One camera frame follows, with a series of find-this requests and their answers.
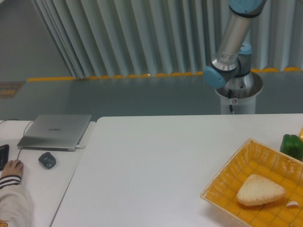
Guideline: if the grey pleated curtain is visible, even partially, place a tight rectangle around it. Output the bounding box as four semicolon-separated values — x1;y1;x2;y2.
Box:
34;0;303;79

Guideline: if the silver closed laptop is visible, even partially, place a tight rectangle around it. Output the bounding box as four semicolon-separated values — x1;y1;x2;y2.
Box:
18;114;91;151

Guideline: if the small white shell piece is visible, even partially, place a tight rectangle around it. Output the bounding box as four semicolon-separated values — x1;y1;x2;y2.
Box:
286;201;299;208

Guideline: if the small dark grey gadget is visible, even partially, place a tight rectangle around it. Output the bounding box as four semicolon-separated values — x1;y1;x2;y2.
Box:
38;152;56;169

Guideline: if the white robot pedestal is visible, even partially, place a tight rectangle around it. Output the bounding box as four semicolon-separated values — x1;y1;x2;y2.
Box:
215;72;263;114

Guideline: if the yellow woven basket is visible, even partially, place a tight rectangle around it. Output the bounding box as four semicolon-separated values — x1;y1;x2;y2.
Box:
200;139;303;227

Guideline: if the grey laptop cable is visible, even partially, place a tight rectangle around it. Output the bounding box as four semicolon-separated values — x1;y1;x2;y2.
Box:
0;118;35;138

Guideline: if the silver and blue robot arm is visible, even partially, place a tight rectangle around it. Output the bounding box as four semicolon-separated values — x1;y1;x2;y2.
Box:
203;0;266;88

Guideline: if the green bell pepper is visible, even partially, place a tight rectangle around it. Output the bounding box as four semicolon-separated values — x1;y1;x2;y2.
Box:
280;134;303;160

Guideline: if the triangular bread slice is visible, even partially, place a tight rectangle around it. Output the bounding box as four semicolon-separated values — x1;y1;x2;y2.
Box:
236;174;286;206

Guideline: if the forearm in cream sleeve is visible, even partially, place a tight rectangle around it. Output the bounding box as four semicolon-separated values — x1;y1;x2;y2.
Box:
0;175;31;227

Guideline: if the black keyboard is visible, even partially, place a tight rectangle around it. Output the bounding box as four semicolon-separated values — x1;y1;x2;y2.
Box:
0;144;9;171

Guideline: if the yellow pepper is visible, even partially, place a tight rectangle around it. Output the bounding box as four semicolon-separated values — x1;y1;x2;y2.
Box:
298;127;303;140

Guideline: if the person's hand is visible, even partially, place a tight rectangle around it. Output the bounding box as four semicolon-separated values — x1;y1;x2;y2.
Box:
1;159;24;178

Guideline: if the black pedestal cable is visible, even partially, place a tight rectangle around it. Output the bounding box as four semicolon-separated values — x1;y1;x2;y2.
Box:
228;89;235;115

